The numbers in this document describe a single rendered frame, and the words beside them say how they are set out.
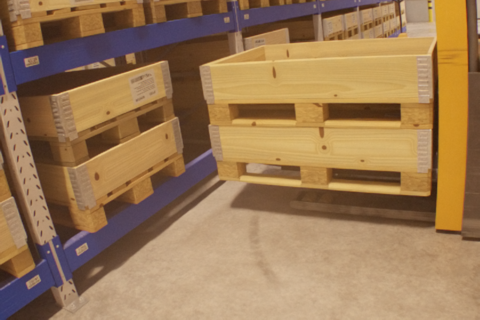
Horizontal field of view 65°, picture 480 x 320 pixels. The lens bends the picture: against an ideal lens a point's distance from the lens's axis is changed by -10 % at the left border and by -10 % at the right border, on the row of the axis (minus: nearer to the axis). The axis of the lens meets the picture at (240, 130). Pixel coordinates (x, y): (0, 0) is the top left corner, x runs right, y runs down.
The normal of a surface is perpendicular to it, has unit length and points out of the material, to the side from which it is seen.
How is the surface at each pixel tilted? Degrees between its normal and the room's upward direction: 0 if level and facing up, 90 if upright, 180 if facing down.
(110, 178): 90
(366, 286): 0
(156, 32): 90
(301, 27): 90
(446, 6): 90
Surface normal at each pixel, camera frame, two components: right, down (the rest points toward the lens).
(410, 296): -0.13, -0.95
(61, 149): -0.47, 0.31
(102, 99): 0.88, 0.02
